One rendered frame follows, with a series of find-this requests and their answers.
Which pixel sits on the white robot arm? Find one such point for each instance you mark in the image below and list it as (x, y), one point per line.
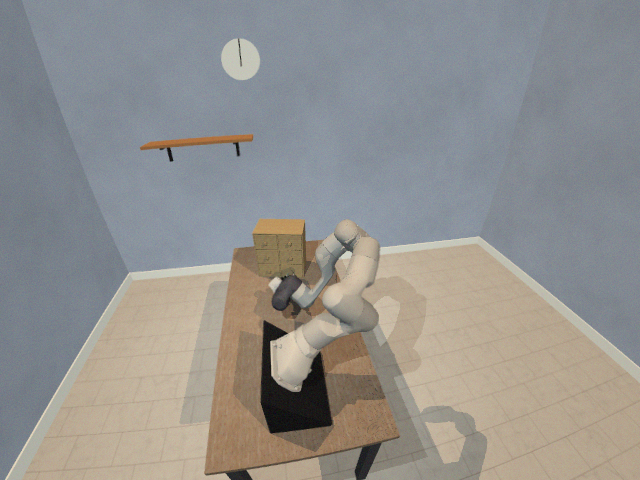
(292, 354)

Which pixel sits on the wooden drawer front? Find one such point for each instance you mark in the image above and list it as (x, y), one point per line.
(272, 256)
(291, 256)
(292, 268)
(270, 241)
(273, 269)
(290, 242)

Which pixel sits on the small wooden chest of drawers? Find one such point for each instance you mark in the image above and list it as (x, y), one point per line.
(282, 227)

